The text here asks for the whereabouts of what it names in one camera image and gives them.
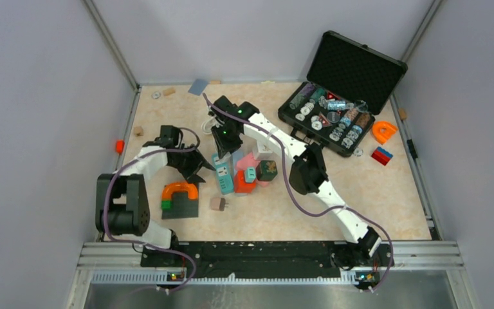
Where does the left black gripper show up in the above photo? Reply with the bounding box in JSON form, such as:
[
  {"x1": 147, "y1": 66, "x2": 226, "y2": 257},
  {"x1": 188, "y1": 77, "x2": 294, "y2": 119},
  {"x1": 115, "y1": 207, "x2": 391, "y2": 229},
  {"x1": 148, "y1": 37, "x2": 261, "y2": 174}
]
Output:
[{"x1": 169, "y1": 144, "x2": 215, "y2": 183}]

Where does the teal power strip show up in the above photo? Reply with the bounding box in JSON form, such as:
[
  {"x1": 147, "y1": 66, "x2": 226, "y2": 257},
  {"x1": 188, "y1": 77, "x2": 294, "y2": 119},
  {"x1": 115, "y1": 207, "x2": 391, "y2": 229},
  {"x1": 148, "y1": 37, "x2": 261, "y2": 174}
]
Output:
[{"x1": 212, "y1": 153, "x2": 234, "y2": 195}]

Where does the pink triangular power strip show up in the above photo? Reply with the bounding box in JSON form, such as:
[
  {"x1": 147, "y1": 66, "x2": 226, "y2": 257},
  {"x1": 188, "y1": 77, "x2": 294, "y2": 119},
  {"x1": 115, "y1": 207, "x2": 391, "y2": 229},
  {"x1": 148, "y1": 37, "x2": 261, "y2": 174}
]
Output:
[{"x1": 237, "y1": 153, "x2": 270, "y2": 187}]

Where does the teal small plug adapter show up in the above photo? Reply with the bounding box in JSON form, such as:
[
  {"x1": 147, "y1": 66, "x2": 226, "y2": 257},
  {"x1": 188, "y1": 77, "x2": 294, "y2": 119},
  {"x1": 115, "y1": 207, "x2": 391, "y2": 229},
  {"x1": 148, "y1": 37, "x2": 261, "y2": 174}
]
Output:
[{"x1": 244, "y1": 167, "x2": 257, "y2": 183}]

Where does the red cube socket adapter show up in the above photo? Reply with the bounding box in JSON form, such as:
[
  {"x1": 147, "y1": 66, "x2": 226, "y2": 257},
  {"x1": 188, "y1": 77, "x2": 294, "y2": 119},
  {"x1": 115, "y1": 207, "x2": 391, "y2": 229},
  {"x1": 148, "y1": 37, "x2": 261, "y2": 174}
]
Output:
[{"x1": 233, "y1": 171, "x2": 257, "y2": 194}]

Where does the dark green cube adapter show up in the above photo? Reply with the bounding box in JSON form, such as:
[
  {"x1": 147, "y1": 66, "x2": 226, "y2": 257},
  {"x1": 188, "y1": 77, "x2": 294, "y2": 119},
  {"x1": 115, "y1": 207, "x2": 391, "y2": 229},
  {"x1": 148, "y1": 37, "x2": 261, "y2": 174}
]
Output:
[{"x1": 255, "y1": 160, "x2": 278, "y2": 182}]

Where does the white cube socket adapter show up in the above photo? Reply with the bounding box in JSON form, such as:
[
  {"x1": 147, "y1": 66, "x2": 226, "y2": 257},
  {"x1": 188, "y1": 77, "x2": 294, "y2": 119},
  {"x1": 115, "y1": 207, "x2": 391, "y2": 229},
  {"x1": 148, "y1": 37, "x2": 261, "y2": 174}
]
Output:
[{"x1": 252, "y1": 142, "x2": 273, "y2": 161}]

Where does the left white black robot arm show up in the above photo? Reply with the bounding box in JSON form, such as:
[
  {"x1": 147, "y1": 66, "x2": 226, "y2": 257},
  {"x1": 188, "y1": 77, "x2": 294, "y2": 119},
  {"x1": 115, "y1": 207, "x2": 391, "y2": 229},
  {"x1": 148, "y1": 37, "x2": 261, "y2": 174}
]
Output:
[{"x1": 95, "y1": 125, "x2": 215, "y2": 266}]

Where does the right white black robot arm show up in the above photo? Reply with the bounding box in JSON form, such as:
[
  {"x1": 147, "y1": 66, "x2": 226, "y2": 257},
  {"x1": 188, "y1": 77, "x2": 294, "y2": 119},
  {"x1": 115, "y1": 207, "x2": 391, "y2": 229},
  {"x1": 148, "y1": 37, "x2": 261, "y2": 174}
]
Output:
[{"x1": 206, "y1": 96, "x2": 382, "y2": 265}]

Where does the pink brown charger plug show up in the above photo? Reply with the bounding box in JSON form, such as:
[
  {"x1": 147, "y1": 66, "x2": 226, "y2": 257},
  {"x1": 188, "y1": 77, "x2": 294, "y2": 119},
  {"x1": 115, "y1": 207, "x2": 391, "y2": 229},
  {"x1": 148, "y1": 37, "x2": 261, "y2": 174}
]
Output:
[{"x1": 209, "y1": 197, "x2": 228, "y2": 212}]

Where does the orange arch block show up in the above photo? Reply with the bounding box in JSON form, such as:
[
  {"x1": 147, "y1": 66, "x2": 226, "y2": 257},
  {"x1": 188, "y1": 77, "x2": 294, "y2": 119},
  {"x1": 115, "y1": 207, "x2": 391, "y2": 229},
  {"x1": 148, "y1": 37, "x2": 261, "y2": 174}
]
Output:
[{"x1": 161, "y1": 182, "x2": 199, "y2": 201}]

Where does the dark grey building baseplate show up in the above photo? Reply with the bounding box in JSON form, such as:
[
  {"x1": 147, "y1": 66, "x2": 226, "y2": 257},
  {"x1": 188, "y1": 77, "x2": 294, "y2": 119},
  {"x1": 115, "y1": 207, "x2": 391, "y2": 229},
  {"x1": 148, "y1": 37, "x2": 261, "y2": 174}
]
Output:
[{"x1": 161, "y1": 192, "x2": 199, "y2": 220}]

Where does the green small brick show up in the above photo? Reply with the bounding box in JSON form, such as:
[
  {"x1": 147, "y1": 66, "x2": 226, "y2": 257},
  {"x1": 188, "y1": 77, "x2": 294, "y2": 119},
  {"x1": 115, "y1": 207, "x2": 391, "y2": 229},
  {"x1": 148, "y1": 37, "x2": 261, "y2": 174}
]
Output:
[{"x1": 160, "y1": 200, "x2": 172, "y2": 210}]

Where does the grey blue card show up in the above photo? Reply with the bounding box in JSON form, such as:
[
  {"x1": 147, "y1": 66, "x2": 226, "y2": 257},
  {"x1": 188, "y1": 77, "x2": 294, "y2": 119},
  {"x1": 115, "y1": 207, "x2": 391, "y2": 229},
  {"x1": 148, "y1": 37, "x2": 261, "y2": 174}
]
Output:
[{"x1": 188, "y1": 79, "x2": 209, "y2": 96}]

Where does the wooden block left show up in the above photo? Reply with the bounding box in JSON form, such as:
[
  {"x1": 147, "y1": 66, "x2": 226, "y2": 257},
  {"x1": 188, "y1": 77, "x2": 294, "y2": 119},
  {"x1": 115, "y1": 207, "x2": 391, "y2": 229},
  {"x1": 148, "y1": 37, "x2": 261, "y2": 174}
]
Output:
[{"x1": 133, "y1": 126, "x2": 144, "y2": 136}]

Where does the wooden block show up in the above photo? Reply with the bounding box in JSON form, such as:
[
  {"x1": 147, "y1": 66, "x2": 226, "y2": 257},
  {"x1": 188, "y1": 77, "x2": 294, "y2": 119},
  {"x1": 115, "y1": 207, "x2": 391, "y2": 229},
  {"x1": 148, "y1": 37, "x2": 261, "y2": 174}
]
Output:
[
  {"x1": 133, "y1": 126, "x2": 144, "y2": 136},
  {"x1": 398, "y1": 108, "x2": 407, "y2": 121},
  {"x1": 162, "y1": 87, "x2": 176, "y2": 97}
]

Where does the wooden block top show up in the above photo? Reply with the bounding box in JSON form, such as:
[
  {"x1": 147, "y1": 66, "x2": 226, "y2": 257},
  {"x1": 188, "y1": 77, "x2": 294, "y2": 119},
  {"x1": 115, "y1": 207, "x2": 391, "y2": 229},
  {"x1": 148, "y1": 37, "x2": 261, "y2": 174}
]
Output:
[{"x1": 162, "y1": 87, "x2": 176, "y2": 97}]

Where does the red orange clip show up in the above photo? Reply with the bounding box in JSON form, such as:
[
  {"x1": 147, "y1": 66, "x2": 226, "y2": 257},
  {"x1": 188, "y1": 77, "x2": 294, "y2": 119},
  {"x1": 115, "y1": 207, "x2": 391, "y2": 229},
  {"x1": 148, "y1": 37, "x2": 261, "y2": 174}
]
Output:
[{"x1": 114, "y1": 140, "x2": 125, "y2": 155}]

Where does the black open case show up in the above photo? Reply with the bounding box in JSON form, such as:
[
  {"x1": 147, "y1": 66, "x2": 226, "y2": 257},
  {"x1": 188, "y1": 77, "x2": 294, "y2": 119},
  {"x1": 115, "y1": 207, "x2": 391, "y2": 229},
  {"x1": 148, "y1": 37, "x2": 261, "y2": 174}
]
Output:
[{"x1": 278, "y1": 30, "x2": 408, "y2": 157}]

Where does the red blue brick stack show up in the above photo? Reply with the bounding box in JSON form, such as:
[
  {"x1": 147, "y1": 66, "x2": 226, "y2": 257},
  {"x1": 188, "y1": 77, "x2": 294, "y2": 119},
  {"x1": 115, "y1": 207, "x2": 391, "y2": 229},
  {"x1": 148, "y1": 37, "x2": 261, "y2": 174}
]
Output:
[{"x1": 371, "y1": 147, "x2": 393, "y2": 166}]

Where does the orange arch toy right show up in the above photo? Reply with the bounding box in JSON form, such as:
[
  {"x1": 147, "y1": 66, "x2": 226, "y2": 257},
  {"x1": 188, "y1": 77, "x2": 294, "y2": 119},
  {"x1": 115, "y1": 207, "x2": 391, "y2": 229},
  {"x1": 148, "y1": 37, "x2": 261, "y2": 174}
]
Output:
[{"x1": 371, "y1": 121, "x2": 398, "y2": 145}]

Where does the wooden block right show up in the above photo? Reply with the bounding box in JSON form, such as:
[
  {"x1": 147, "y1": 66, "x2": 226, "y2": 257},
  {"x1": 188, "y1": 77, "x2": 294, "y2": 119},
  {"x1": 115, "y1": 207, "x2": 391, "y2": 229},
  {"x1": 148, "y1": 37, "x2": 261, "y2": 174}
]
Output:
[{"x1": 398, "y1": 108, "x2": 407, "y2": 121}]

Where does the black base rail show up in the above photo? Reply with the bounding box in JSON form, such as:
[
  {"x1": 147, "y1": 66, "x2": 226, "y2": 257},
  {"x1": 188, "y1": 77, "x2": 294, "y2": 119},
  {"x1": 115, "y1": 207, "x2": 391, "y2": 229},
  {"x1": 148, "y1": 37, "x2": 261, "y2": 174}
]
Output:
[{"x1": 140, "y1": 241, "x2": 394, "y2": 279}]

